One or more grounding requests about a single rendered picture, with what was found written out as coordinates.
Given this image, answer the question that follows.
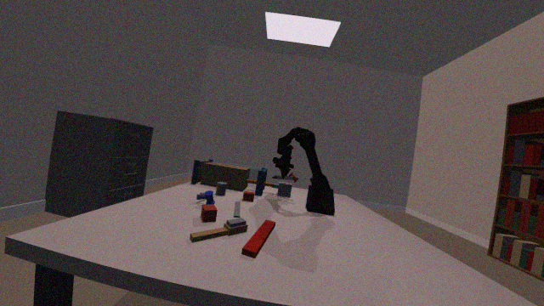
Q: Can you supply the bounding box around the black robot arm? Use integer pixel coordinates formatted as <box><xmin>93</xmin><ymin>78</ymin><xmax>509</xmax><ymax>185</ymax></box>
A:
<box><xmin>277</xmin><ymin>127</ymin><xmax>331</xmax><ymax>202</ymax></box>

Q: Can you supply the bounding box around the grey cylinder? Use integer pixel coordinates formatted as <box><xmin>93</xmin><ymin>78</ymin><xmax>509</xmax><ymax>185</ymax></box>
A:
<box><xmin>216</xmin><ymin>182</ymin><xmax>226</xmax><ymax>196</ymax></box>

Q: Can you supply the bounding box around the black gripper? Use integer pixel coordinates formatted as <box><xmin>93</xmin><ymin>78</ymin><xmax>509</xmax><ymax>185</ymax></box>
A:
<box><xmin>275</xmin><ymin>155</ymin><xmax>294</xmax><ymax>179</ymax></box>

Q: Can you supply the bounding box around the red flat bar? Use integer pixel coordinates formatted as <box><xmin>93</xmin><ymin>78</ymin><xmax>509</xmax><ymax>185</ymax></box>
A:
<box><xmin>241</xmin><ymin>219</ymin><xmax>275</xmax><ymax>258</ymax></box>

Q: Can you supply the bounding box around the crank handle with dark red grip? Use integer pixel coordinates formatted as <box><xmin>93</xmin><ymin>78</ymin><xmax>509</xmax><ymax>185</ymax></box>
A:
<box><xmin>273</xmin><ymin>173</ymin><xmax>298</xmax><ymax>183</ymax></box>

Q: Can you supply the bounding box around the red cube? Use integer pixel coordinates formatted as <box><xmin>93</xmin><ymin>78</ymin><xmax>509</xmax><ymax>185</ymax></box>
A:
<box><xmin>201</xmin><ymin>204</ymin><xmax>218</xmax><ymax>223</ymax></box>
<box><xmin>242</xmin><ymin>191</ymin><xmax>254</xmax><ymax>202</ymax></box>

